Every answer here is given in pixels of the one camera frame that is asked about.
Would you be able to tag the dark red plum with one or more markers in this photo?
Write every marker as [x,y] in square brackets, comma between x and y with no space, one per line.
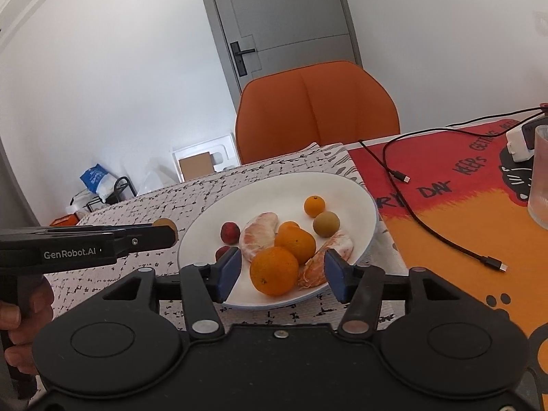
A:
[230,232]

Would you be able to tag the long peeled pomelo segment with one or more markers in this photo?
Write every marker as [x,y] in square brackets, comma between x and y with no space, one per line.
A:
[257,237]

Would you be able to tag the small oval orange kumquat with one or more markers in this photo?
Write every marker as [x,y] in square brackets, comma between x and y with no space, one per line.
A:
[289,225]

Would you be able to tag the white plate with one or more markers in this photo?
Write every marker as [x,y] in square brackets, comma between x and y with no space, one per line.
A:
[265,197]

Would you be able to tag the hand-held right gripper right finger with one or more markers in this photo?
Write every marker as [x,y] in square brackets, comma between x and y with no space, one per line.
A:
[336,275]

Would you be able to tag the wide peeled pomelo chunk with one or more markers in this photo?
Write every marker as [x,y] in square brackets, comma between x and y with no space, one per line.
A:
[314,269]

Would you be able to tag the person's left hand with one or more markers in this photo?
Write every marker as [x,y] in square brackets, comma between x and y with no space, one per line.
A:
[36,312]

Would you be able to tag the tan longan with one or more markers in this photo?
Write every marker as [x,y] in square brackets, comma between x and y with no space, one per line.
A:
[165,221]
[326,224]

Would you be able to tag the small round orange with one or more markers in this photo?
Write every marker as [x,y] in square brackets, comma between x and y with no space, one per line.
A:
[314,206]

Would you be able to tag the small red fruit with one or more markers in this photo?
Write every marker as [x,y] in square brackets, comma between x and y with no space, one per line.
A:
[222,252]

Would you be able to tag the orange chair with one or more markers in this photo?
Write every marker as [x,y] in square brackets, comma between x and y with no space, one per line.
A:
[317,111]

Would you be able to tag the white charger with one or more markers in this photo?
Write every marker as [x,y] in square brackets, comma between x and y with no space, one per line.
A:
[519,145]

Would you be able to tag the brown cardboard piece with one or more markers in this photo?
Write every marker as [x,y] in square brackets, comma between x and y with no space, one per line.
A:
[195,167]

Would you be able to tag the orange box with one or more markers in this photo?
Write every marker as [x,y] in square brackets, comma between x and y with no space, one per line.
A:
[64,221]

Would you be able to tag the white foam tray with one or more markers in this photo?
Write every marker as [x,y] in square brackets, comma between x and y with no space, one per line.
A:
[222,145]

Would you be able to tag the red orange printed mat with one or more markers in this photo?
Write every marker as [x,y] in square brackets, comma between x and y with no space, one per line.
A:
[449,205]

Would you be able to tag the large orange with navel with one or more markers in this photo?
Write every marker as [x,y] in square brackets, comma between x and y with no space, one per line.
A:
[274,270]

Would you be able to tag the clear plastic bag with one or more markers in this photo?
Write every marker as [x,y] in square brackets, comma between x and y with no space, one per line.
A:
[154,180]

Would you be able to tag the blue plastic bag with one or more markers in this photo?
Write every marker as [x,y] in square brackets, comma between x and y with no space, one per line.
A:
[96,180]

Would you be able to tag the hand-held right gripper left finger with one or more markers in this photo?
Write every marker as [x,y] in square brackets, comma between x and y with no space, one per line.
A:
[227,275]

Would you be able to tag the grey door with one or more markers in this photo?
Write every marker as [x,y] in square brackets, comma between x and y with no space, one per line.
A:
[278,8]

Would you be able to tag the large round orange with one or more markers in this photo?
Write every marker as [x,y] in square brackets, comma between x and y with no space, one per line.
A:
[297,244]

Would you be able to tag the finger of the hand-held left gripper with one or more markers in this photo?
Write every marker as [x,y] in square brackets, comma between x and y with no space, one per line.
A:
[128,227]
[150,239]

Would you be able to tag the clear plastic cup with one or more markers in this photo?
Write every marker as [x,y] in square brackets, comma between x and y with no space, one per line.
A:
[540,175]

